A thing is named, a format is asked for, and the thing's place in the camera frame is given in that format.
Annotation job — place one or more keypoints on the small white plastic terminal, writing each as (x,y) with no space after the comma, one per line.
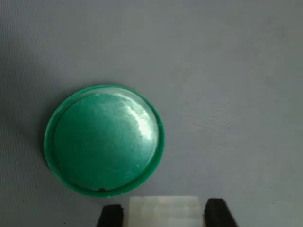
(165,211)

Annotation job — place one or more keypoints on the round green lid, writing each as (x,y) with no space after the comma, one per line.
(104,142)

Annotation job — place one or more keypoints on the dark grey mat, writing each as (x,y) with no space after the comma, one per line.
(213,94)

